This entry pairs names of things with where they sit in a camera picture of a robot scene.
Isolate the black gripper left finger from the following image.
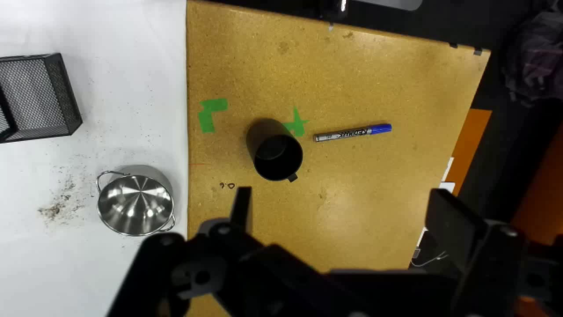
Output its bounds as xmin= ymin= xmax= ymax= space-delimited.
xmin=108 ymin=185 xmax=331 ymax=317

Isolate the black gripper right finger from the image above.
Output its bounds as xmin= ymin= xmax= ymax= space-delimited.
xmin=424 ymin=189 xmax=563 ymax=317

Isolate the blue marker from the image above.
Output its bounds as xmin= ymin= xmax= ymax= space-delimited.
xmin=313 ymin=122 xmax=394 ymax=145

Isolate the black mug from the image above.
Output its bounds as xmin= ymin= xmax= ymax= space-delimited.
xmin=245 ymin=119 xmax=305 ymax=184

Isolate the orange couch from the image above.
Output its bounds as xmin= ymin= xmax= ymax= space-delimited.
xmin=509 ymin=126 xmax=563 ymax=245

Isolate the small steel pot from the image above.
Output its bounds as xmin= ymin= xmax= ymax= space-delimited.
xmin=95 ymin=164 xmax=178 ymax=238

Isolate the white power strip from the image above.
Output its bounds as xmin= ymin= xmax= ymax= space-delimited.
xmin=438 ymin=157 xmax=458 ymax=196

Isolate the orange flat panel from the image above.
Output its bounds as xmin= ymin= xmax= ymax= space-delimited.
xmin=447 ymin=108 xmax=493 ymax=196

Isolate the green tape L-shaped piece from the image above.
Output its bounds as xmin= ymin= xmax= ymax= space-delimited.
xmin=197 ymin=97 xmax=231 ymax=134

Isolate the black mesh box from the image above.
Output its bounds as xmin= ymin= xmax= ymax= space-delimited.
xmin=0 ymin=52 xmax=85 ymax=145

